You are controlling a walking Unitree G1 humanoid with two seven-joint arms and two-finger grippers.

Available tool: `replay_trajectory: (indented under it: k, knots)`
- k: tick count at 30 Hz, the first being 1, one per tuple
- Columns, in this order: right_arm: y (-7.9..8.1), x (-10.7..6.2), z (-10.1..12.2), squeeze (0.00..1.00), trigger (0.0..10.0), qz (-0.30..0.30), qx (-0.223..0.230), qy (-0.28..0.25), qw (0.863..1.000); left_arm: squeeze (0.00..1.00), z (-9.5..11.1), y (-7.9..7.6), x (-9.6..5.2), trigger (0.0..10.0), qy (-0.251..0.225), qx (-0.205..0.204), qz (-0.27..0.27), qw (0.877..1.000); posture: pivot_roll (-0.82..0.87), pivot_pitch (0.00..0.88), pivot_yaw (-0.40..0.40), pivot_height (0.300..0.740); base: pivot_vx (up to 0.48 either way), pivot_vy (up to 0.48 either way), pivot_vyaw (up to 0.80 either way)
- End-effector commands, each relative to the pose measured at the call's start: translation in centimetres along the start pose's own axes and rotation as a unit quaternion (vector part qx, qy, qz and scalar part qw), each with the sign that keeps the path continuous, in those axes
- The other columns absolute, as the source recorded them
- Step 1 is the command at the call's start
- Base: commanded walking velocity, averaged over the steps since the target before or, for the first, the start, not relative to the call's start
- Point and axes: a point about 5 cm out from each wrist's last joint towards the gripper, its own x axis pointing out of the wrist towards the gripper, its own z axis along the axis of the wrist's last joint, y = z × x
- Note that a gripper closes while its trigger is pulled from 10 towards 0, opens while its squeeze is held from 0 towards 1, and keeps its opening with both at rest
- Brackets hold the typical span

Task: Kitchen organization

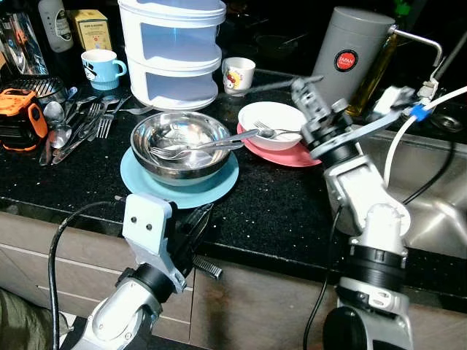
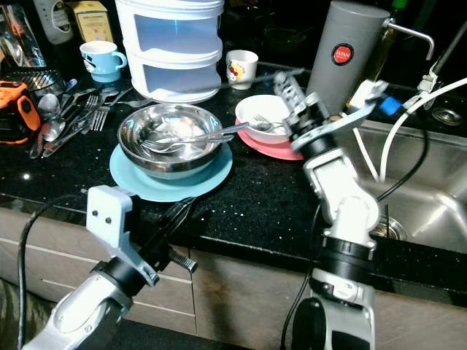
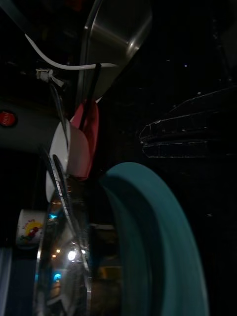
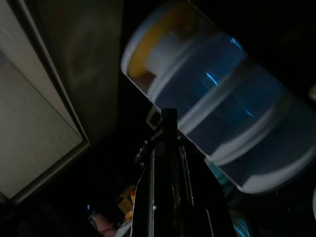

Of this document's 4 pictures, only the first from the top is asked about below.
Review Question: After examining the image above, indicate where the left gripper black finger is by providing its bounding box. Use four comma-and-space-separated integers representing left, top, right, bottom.
175, 210, 198, 247
191, 203, 217, 245

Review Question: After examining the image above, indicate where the stainless steel bowl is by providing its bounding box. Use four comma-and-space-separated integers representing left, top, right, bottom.
130, 111, 233, 187

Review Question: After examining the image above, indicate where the white bowl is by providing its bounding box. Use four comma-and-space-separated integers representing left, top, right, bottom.
238, 101, 307, 152

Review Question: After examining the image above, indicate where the light blue plate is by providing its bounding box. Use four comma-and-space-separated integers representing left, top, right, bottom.
120, 146, 240, 210

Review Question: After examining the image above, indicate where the pink plate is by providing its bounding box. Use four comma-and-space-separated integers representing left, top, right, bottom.
236, 124, 322, 168

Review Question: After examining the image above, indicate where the black pan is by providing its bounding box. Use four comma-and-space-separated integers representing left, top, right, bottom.
255, 33, 311, 59

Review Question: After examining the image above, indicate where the white printed mug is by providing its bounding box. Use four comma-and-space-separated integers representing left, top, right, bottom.
221, 57, 256, 97

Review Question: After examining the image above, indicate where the yellow oil bottle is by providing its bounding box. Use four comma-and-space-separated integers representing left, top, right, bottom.
347, 33, 401, 117

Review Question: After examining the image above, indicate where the grey cylinder canister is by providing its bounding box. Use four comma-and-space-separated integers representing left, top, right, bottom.
310, 6, 395, 110

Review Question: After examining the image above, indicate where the grey cabinet door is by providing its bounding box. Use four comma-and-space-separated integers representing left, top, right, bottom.
405, 303, 467, 350
188, 255, 347, 350

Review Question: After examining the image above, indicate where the grey cabinet drawer front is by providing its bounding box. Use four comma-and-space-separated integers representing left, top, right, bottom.
0, 211, 196, 292
0, 243, 194, 322

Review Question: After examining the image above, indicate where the steel faucet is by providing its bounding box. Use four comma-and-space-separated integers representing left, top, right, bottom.
389, 26, 444, 70

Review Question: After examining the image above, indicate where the white tiered food container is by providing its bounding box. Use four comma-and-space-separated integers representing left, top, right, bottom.
118, 0, 227, 112

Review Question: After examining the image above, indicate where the stainless steel sink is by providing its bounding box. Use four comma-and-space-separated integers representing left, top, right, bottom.
358, 128, 467, 260

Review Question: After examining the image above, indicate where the blue printed mug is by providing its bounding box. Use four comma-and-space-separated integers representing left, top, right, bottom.
80, 50, 128, 92

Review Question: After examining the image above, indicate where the olive green cloth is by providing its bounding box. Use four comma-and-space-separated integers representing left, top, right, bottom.
0, 288, 53, 350

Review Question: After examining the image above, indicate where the orange black tool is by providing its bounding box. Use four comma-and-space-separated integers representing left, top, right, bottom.
0, 87, 49, 152

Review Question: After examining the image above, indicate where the yellow carton box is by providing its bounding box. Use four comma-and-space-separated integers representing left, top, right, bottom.
71, 9, 114, 52

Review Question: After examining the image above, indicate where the bottle with white label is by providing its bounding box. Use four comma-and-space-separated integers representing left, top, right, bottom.
38, 0, 74, 53

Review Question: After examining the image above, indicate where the shiny steel jug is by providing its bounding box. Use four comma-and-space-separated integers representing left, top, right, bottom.
0, 11, 50, 77

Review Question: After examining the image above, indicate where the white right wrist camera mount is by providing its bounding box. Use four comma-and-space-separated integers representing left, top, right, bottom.
312, 85, 418, 160

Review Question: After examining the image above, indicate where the white hose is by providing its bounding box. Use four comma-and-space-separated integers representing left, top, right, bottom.
382, 85, 467, 187

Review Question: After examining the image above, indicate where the blue cable connector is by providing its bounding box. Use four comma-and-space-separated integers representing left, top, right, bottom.
410, 104, 430, 122

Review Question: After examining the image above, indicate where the white hose connector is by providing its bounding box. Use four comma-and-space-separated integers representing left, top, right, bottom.
416, 75, 440, 101

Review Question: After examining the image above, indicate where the round steel counter ring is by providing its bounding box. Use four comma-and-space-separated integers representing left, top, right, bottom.
431, 113, 465, 133

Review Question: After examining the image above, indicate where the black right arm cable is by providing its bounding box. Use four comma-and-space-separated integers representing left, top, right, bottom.
301, 102, 459, 350

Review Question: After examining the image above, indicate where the black wire rack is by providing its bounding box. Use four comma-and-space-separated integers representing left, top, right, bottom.
6, 73, 68, 104

